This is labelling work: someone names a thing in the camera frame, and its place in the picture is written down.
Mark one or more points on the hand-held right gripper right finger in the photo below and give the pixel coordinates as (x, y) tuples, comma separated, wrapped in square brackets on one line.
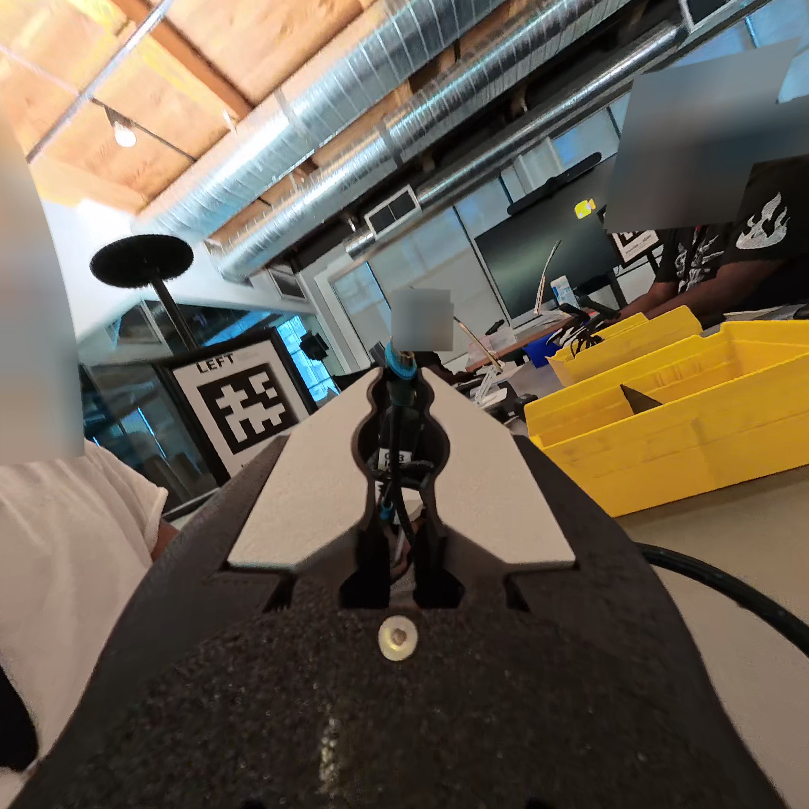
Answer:
[(499, 486)]

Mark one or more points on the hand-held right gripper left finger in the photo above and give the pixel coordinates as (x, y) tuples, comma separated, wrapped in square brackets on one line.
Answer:
[(297, 486)]

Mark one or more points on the yellow plastic bin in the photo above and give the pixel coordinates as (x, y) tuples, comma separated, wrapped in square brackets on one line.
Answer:
[(632, 354)]

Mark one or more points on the yellow bin with black divider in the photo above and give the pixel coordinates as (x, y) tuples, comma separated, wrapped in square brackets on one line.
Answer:
[(695, 455)]

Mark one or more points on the black floor lamp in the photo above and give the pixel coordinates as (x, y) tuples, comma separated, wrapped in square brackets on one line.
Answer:
[(142, 259)]

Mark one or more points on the white bottle blue label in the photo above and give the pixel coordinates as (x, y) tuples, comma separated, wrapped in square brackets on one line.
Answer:
[(562, 294)]

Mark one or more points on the black monitor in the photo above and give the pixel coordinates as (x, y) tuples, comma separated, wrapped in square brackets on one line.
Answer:
[(543, 265)]

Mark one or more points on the printed tag sheet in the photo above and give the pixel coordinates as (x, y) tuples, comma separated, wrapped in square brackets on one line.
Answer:
[(635, 249)]

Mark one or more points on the yellow sticker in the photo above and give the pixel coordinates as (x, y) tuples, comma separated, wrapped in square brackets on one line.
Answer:
[(584, 208)]

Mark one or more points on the ceiling spot lamp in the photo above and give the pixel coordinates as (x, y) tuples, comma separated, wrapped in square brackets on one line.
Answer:
[(124, 134)]

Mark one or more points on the black video bar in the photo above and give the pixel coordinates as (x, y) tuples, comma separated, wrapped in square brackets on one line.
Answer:
[(556, 183)]

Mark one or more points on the smooth silver ceiling pipe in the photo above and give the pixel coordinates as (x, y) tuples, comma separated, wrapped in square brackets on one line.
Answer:
[(537, 123)]

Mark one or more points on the silver spiral air duct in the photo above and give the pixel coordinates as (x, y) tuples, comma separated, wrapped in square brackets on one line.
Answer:
[(354, 95), (303, 205)]

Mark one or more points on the white duct vent grille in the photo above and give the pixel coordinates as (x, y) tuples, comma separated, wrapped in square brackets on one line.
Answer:
[(392, 212)]

